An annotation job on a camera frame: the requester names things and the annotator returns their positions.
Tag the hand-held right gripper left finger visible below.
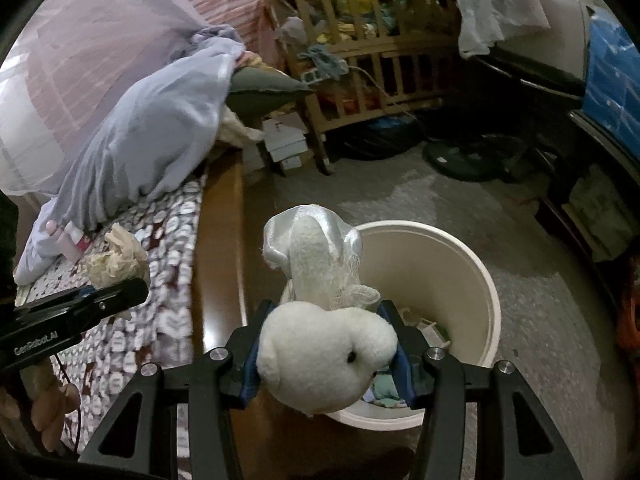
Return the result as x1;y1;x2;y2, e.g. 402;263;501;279
80;299;274;480

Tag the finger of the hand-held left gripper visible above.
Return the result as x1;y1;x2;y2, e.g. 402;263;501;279
65;276;151;328

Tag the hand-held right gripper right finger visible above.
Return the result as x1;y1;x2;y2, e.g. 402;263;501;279
376;299;567;480

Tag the paper tissue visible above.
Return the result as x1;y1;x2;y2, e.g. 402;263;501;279
86;223;150;288

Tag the white carton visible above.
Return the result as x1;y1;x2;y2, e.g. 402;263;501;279
404;309;452;350

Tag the white plush toy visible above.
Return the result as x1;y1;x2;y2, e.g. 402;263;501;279
256;204;399;418

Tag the beige plastic bucket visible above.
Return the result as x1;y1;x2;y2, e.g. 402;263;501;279
280;221;502;431

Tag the person's left hand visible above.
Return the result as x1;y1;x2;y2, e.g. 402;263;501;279
19;359;82;447

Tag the brown white printed blanket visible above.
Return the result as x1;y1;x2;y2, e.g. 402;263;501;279
12;175;208;461

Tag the pink bottle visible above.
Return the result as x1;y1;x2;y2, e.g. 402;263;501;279
46;219;85;262

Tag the grey lavender quilt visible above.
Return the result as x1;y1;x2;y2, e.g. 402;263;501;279
14;24;247;287

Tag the cream cloth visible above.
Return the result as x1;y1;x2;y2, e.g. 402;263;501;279
221;106;267;149

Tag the black floor fan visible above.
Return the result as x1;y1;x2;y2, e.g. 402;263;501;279
421;134;552;184

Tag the white cardboard box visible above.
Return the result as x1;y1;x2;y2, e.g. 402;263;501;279
261;116;309;150
269;140;308;172

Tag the black bag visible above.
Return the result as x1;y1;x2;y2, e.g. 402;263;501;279
339;114;427;162

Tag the dark shelf unit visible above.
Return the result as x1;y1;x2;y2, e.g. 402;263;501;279
534;109;640;312

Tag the dark green pillow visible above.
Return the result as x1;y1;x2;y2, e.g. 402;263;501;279
226;64;317;117

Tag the pink mosquito net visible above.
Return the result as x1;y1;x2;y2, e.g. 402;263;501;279
0;0;267;197

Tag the wooden crib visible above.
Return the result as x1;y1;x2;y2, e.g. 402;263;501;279
264;0;462;177

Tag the blue knitted cloth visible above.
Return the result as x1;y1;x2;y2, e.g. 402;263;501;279
299;44;349;82

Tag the black table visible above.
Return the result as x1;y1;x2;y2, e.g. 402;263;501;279
469;49;587;102

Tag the pile of colourful clothes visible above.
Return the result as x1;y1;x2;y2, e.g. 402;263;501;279
304;0;427;42

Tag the blue storage box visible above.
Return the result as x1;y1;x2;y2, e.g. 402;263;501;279
581;9;640;147

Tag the white printed cloth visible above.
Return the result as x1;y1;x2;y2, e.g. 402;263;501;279
416;0;552;59

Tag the black cable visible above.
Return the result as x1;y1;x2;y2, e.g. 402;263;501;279
54;354;84;457

